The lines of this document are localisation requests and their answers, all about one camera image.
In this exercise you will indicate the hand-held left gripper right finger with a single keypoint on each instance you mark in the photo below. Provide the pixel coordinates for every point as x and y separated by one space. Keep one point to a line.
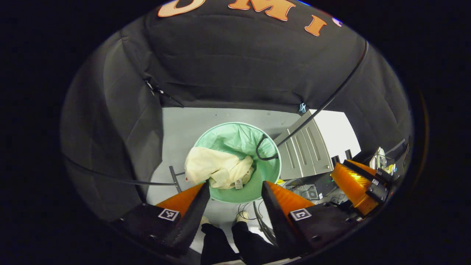
278 221

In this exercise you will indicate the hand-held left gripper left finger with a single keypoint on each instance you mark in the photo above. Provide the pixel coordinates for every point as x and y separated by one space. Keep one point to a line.
187 221

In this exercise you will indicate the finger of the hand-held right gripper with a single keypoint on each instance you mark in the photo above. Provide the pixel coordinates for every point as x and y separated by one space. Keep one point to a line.
349 184

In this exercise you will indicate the cream button shirt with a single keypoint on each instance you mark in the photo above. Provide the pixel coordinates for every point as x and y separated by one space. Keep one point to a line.
209 162

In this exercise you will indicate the green laundry hamper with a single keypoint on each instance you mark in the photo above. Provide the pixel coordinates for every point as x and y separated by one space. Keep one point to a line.
235 138

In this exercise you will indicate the white shoe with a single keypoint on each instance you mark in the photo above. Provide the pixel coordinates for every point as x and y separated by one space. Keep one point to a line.
205 220
243 217

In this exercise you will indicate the white plastic device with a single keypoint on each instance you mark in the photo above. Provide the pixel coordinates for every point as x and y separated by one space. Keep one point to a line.
378 158

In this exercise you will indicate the person's left leg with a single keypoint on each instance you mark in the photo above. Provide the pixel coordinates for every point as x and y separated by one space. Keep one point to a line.
217 246

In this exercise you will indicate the grey electronics box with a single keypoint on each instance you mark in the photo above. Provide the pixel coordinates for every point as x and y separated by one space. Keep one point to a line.
305 192

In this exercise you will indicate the small blue clip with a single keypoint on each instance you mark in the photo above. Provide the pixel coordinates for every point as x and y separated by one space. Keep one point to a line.
302 108

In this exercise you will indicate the black clip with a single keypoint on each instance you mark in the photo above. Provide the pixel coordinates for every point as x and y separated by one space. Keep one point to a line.
158 90

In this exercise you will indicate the black backdrop cloth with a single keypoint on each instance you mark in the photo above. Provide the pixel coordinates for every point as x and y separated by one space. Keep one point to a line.
239 66

